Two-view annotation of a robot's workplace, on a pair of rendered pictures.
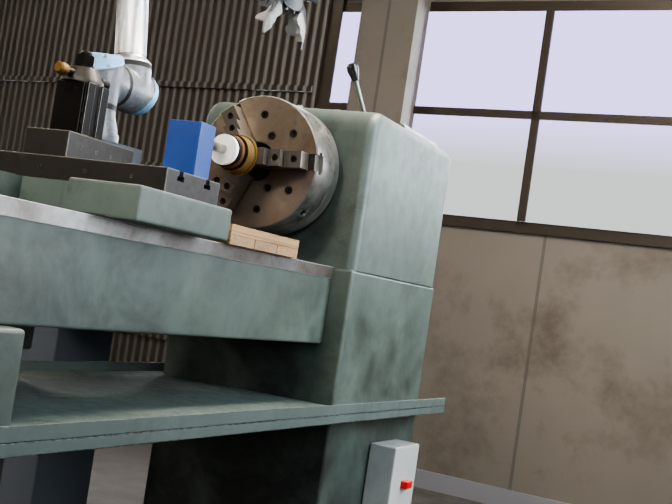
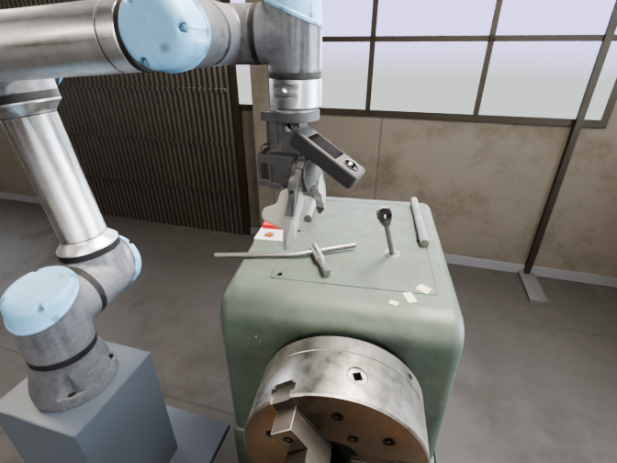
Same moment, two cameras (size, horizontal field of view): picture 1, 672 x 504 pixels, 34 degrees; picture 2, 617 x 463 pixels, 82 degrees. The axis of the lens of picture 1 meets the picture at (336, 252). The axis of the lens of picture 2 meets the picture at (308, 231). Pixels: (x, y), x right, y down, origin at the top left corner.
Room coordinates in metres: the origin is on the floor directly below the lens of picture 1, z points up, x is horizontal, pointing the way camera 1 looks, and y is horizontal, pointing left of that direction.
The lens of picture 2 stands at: (2.21, 0.34, 1.70)
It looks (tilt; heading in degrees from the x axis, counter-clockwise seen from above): 28 degrees down; 346
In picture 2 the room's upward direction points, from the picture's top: straight up
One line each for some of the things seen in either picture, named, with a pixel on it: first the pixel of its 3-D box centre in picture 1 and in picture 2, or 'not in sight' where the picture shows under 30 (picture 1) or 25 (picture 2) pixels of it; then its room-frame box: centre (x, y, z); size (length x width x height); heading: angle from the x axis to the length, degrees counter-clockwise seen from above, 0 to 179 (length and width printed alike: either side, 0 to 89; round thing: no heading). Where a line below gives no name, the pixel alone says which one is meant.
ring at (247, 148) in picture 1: (235, 153); not in sight; (2.45, 0.26, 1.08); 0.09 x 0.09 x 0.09; 66
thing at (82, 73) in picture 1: (82, 76); not in sight; (2.06, 0.52, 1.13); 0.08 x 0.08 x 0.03
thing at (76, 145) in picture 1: (80, 151); not in sight; (2.08, 0.51, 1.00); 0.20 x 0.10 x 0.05; 156
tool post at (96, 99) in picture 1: (81, 111); not in sight; (2.06, 0.52, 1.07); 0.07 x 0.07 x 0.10; 66
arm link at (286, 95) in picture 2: not in sight; (295, 95); (2.75, 0.23, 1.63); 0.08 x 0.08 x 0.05
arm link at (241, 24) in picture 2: not in sight; (218, 34); (2.77, 0.32, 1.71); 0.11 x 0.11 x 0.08; 65
